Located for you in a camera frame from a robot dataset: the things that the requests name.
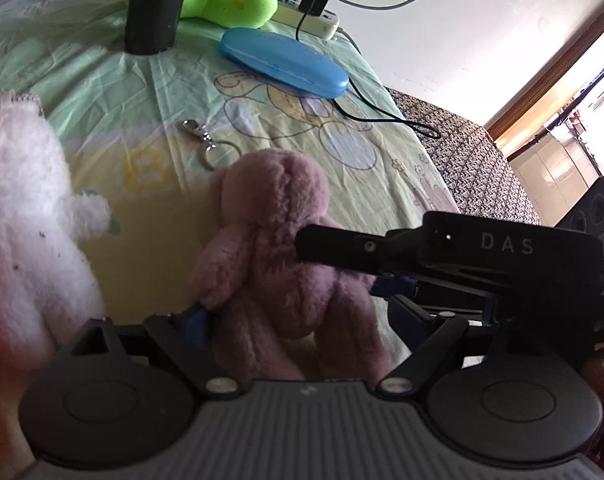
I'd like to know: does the pink plush bear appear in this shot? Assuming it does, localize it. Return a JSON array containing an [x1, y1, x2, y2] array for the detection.
[[190, 148, 393, 385]]

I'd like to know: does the white plush bunny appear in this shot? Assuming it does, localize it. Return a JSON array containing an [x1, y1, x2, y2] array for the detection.
[[0, 92, 111, 370]]

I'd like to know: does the cartoon print bed sheet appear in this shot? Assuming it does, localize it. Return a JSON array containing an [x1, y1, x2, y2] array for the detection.
[[0, 0, 456, 324]]

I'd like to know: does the metal keyring clasp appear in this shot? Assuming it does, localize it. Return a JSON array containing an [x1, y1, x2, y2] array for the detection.
[[179, 119, 243, 171]]

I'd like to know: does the blue glasses case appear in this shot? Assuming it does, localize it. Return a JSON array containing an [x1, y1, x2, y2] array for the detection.
[[219, 27, 349, 99]]

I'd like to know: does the white power strip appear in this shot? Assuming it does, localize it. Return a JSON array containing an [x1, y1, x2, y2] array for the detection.
[[271, 0, 340, 40]]

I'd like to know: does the black thermos bottle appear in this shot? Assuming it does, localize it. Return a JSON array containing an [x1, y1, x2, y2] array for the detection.
[[124, 0, 183, 55]]

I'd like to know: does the wooden window frame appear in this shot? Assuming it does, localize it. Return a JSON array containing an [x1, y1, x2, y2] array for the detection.
[[484, 3, 604, 141]]

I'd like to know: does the black cable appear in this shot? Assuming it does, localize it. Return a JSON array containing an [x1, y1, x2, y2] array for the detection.
[[295, 0, 472, 140]]

